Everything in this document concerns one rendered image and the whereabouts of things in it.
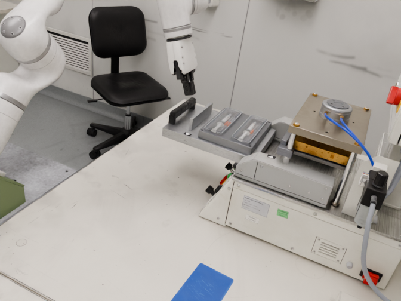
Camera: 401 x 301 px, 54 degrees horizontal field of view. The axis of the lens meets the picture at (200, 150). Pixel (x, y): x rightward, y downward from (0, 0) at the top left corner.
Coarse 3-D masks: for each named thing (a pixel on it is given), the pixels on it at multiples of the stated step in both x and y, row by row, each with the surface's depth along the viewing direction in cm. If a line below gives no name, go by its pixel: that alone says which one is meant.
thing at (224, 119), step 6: (228, 108) 127; (222, 114) 122; (228, 114) 123; (234, 114) 123; (216, 120) 118; (222, 120) 119; (228, 120) 119; (210, 126) 114; (216, 126) 115; (222, 126) 115
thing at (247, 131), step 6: (246, 120) 121; (252, 120) 121; (258, 120) 122; (264, 120) 123; (246, 126) 117; (252, 126) 118; (258, 126) 118; (240, 132) 113; (246, 132) 114; (252, 132) 114; (240, 138) 110; (246, 138) 111
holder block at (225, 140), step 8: (240, 120) 122; (200, 128) 114; (232, 128) 117; (264, 128) 120; (200, 136) 114; (208, 136) 113; (216, 136) 111; (224, 136) 112; (256, 136) 114; (264, 136) 120; (224, 144) 111; (232, 144) 110; (240, 144) 109; (256, 144) 112; (248, 152) 109
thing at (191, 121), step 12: (204, 108) 123; (180, 120) 123; (192, 120) 116; (204, 120) 125; (168, 132) 117; (180, 132) 116; (192, 132) 117; (192, 144) 115; (204, 144) 113; (216, 144) 112; (264, 144) 116; (228, 156) 111; (240, 156) 110
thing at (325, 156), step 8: (296, 136) 103; (296, 144) 102; (304, 144) 101; (312, 144) 101; (320, 144) 101; (296, 152) 103; (304, 152) 102; (312, 152) 101; (320, 152) 100; (328, 152) 99; (336, 152) 98; (344, 152) 99; (320, 160) 101; (328, 160) 100; (336, 160) 99; (344, 160) 98; (344, 168) 99
